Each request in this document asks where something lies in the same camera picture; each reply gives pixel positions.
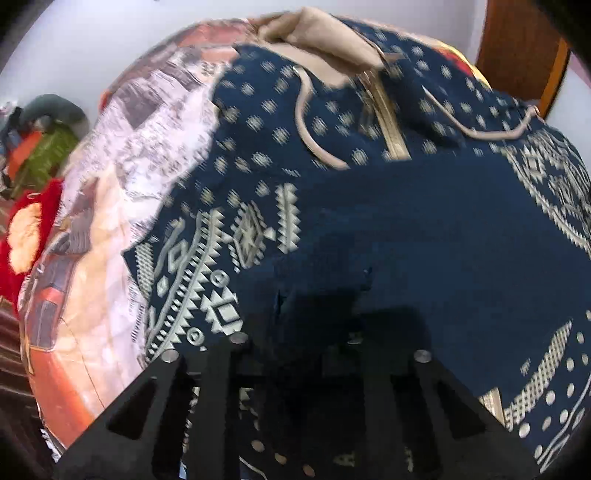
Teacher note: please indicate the navy patterned hooded sweatshirt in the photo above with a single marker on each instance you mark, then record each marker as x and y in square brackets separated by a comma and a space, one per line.
[366, 205]

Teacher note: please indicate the printed bed cover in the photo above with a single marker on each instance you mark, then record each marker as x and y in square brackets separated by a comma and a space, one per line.
[80, 311]

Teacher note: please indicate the green bag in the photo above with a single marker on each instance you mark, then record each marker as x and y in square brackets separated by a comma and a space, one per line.
[45, 161]

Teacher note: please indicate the grey-green plush toy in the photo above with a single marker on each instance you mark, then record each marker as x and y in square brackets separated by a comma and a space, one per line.
[46, 111]

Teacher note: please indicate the red plush pillow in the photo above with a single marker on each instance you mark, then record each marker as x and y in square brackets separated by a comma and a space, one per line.
[30, 223]

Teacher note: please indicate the orange box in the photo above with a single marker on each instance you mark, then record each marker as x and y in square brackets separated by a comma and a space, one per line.
[19, 155]

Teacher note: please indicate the brown wooden door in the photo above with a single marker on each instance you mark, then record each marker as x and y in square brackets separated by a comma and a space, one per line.
[521, 53]

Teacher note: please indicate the striped pink curtain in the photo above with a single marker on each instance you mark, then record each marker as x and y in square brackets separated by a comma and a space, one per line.
[14, 381]

